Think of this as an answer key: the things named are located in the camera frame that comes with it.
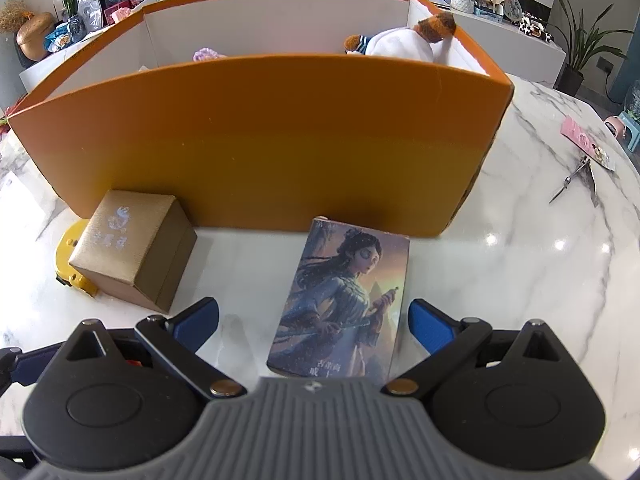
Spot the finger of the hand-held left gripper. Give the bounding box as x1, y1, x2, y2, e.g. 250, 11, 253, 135
0, 346, 68, 387

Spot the gold vase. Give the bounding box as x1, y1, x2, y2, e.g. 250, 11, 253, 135
16, 11, 57, 64

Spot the brown gift box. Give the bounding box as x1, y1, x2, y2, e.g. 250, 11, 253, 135
67, 190, 198, 313

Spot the illustrated card box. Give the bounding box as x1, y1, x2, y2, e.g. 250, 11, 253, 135
266, 216, 412, 382

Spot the pink small device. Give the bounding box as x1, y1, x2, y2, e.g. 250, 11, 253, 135
602, 114, 640, 152

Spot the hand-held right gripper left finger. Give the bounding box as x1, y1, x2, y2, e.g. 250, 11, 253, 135
62, 297, 249, 402

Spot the pink card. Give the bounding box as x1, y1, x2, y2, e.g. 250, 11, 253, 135
560, 114, 617, 172

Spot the brown plush bear blue outfit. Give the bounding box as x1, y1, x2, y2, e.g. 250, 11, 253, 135
343, 11, 459, 64

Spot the blue snack bag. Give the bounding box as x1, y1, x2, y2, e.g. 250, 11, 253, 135
44, 22, 72, 52

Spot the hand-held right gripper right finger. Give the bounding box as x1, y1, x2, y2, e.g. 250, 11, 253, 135
379, 298, 563, 399

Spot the dried flower bunch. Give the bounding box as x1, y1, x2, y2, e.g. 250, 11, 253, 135
0, 0, 32, 34

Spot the yellow tape measure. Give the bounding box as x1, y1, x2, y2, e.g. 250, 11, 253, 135
54, 219, 101, 298

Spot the orange cardboard box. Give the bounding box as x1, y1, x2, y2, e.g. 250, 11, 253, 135
7, 0, 516, 240

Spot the cow print item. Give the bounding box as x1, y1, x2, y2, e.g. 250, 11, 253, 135
519, 14, 555, 42

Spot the green plant black pot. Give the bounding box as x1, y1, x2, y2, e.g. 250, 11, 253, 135
546, 0, 635, 97

